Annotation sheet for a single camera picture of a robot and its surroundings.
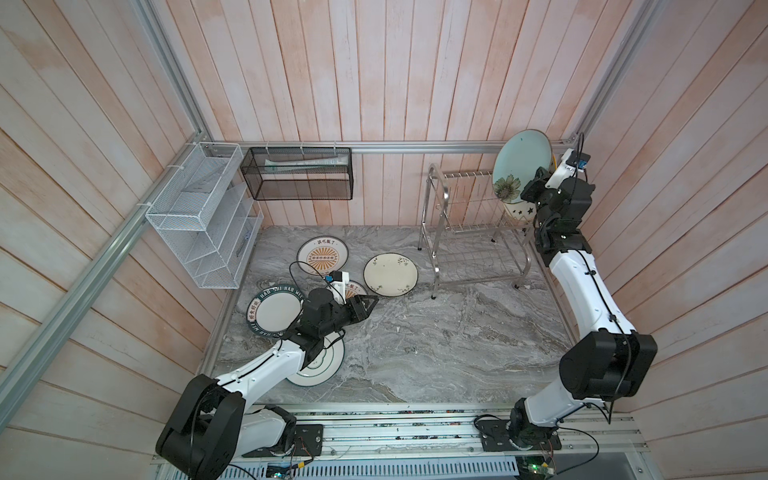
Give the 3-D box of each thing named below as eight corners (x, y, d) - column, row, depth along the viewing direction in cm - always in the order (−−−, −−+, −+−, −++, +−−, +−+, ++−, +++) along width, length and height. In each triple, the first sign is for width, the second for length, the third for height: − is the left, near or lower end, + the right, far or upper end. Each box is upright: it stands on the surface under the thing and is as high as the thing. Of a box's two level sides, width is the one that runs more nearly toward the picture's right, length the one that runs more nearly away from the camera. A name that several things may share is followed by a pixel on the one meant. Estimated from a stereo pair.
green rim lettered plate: (240, 337, 93) (238, 334, 91) (256, 288, 105) (254, 284, 103) (297, 337, 93) (296, 334, 91) (306, 288, 105) (305, 284, 103)
